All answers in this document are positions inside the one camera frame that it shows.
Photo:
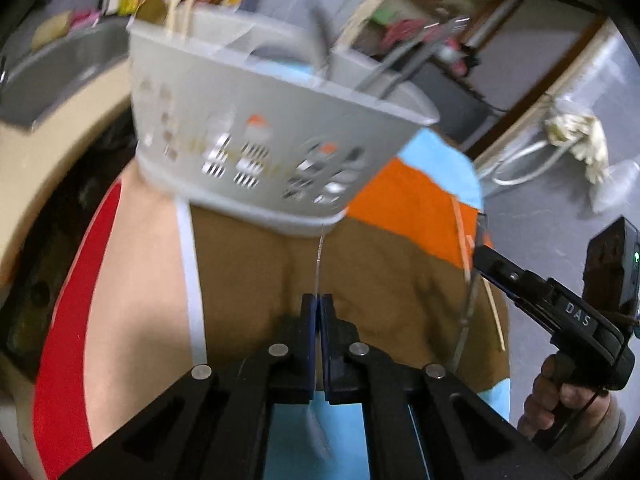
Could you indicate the slim metal utensil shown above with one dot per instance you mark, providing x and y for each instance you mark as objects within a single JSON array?
[{"x": 469, "y": 290}]

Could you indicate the person's right forearm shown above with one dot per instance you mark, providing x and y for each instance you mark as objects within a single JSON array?
[{"x": 602, "y": 440}]

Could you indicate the yellow sponge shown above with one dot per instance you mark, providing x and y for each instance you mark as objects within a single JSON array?
[{"x": 50, "y": 30}]

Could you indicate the thin metal utensil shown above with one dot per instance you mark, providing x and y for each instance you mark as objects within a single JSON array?
[{"x": 320, "y": 255}]

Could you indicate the clear plastic bag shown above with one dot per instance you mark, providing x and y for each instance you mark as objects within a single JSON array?
[{"x": 617, "y": 190}]

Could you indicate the green container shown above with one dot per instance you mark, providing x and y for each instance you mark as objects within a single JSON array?
[{"x": 384, "y": 15}]

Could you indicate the cream rubber gloves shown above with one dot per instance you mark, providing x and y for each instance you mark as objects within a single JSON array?
[{"x": 580, "y": 140}]

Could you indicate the person's right hand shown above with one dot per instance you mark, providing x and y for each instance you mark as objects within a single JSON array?
[{"x": 545, "y": 395}]

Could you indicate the black cabinet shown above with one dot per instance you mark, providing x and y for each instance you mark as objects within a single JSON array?
[{"x": 450, "y": 100}]

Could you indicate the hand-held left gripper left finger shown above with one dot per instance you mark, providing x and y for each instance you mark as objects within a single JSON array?
[{"x": 309, "y": 350}]

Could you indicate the white plastic utensil basket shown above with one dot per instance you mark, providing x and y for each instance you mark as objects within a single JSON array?
[{"x": 200, "y": 100}]

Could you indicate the steel sink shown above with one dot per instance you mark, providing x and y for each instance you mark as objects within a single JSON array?
[{"x": 65, "y": 65}]

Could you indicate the beige countertop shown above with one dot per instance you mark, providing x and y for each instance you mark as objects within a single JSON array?
[{"x": 50, "y": 160}]

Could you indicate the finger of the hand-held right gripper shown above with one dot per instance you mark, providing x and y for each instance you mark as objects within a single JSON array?
[{"x": 515, "y": 280}]

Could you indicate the multicolour striped towel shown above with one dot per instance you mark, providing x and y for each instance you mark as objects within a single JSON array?
[{"x": 240, "y": 270}]

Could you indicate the red cloth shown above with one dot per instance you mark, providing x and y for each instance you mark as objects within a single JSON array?
[{"x": 402, "y": 32}]

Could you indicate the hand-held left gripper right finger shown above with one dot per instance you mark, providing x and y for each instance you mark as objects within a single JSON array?
[{"x": 327, "y": 350}]

